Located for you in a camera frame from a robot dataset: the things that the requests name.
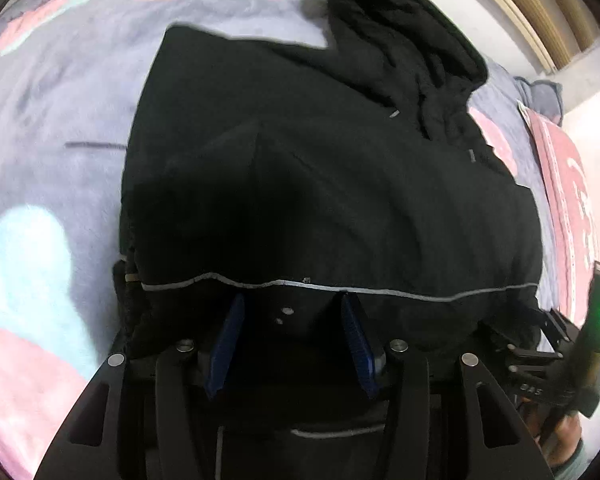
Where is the person's right hand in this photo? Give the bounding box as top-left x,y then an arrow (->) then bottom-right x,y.
542,410 -> 587,468

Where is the wooden bed frame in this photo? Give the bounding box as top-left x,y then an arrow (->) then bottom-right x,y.
455,0 -> 600,72

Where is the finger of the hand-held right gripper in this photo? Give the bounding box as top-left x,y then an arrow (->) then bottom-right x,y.
512,304 -> 578,353

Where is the grey floral fleece blanket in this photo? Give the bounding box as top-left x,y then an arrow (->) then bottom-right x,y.
0,0 -> 566,480

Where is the pink patterned pillow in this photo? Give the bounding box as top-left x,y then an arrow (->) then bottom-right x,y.
517,100 -> 600,321

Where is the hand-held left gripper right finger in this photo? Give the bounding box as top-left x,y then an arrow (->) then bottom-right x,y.
340,294 -> 556,480

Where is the black jacket with grey piping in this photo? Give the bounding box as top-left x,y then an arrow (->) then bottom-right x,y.
112,0 -> 548,480

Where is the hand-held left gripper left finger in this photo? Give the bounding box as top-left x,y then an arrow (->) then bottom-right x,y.
32,292 -> 246,480

